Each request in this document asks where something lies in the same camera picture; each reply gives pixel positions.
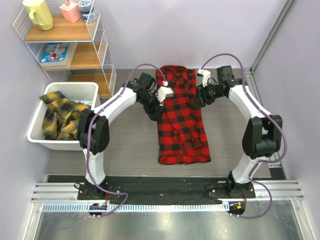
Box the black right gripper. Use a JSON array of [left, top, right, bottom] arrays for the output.
[[192, 82, 225, 109]]

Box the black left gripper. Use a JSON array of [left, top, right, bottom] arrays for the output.
[[139, 91, 168, 123]]

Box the red black plaid shirt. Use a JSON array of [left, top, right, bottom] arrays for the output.
[[155, 65, 211, 165]]

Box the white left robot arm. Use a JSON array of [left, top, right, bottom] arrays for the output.
[[74, 72, 174, 200]]

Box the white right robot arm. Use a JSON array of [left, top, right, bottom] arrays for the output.
[[192, 65, 283, 198]]

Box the yellow plaid shirt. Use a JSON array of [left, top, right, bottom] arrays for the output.
[[39, 91, 91, 141]]

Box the blue white picture book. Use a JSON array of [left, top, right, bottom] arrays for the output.
[[39, 42, 71, 68]]

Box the blue white patterned cup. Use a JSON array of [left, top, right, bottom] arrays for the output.
[[77, 0, 96, 22]]

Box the pink box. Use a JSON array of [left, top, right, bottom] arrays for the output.
[[59, 0, 82, 23]]

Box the yellow pitcher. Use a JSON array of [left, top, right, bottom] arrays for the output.
[[22, 0, 54, 31]]

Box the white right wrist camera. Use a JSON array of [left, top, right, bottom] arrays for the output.
[[196, 68, 211, 87]]

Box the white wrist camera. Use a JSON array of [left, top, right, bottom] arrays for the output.
[[156, 80, 174, 106], [196, 68, 211, 87]]

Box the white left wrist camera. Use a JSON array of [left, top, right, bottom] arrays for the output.
[[156, 80, 174, 106]]

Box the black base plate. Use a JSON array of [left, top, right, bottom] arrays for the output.
[[74, 176, 256, 206]]

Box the white wire shelf rack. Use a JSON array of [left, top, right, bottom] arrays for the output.
[[13, 0, 117, 98]]

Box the slotted aluminium rail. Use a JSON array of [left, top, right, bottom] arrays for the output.
[[42, 202, 230, 213]]

